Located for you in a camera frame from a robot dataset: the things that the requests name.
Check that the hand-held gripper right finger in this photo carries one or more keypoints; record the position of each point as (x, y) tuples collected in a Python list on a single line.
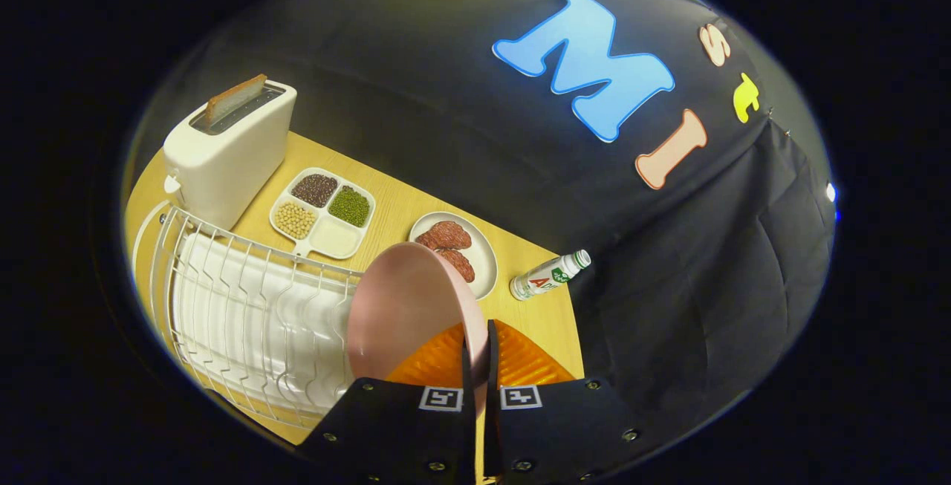
[(492, 425)]

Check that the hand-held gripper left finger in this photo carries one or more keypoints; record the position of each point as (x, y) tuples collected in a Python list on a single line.
[(468, 440)]

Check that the pink plate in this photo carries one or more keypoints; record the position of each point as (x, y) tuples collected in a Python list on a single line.
[(401, 307)]

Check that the beige plate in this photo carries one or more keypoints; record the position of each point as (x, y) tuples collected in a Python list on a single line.
[(484, 255)]

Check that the white drink bottle green cap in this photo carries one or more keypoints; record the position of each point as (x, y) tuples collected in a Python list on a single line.
[(546, 277)]

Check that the red meat slice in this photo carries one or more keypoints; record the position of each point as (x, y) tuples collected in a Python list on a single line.
[(446, 235), (461, 266)]

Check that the white divided tray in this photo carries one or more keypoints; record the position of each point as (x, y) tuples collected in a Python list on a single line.
[(334, 238)]

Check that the white drip tray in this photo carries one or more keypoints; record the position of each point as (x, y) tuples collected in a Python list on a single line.
[(252, 321)]

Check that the pile of green beans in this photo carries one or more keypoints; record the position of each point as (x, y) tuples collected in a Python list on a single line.
[(349, 206)]

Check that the pile of yellow beans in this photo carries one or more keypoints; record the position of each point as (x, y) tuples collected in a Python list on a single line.
[(295, 220)]

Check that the pile of dark beans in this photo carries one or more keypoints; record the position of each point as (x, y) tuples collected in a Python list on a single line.
[(314, 190)]

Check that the white toaster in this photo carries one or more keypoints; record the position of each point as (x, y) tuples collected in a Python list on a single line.
[(223, 165)]

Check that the brown toast slice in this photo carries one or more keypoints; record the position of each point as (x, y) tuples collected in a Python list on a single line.
[(234, 99)]

